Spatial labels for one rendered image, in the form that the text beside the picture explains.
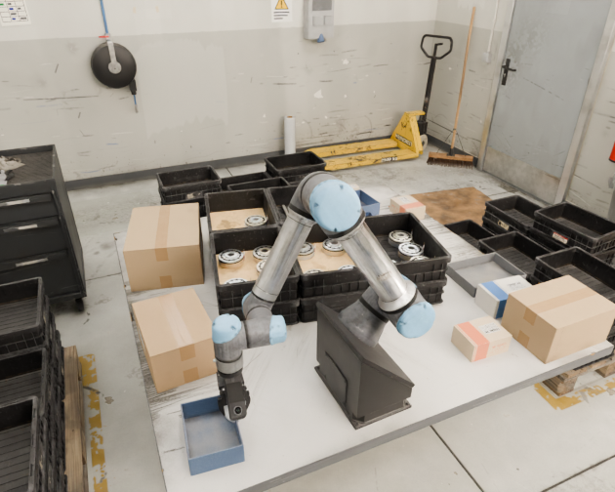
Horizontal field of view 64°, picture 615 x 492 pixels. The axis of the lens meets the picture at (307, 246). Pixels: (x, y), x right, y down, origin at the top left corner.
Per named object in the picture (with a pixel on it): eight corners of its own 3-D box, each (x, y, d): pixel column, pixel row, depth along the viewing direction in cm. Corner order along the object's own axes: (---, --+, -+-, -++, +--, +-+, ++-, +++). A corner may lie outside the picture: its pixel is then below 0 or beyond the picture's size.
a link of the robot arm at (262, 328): (278, 303, 138) (239, 309, 136) (287, 322, 128) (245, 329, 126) (279, 327, 141) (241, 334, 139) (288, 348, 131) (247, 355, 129)
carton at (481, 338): (485, 331, 186) (489, 315, 182) (508, 351, 176) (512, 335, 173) (450, 341, 181) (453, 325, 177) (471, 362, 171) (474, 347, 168)
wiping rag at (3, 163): (24, 171, 276) (22, 165, 275) (-21, 177, 269) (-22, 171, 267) (26, 154, 299) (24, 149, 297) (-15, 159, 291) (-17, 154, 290)
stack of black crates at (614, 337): (616, 356, 254) (647, 285, 231) (573, 373, 243) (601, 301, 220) (554, 311, 285) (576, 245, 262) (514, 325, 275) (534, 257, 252)
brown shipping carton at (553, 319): (556, 307, 199) (568, 274, 191) (605, 341, 181) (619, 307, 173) (499, 326, 188) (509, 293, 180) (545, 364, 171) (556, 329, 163)
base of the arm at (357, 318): (381, 353, 153) (402, 330, 152) (348, 333, 146) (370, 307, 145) (362, 329, 166) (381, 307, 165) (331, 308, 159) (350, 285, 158)
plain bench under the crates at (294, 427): (562, 467, 215) (615, 346, 179) (200, 643, 159) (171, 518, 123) (376, 277, 341) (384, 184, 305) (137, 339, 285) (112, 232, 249)
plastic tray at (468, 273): (493, 261, 229) (495, 252, 226) (524, 284, 213) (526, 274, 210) (444, 272, 220) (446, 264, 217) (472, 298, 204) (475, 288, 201)
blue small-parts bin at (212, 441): (245, 461, 137) (243, 444, 134) (190, 476, 133) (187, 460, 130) (231, 407, 154) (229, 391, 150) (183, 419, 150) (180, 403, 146)
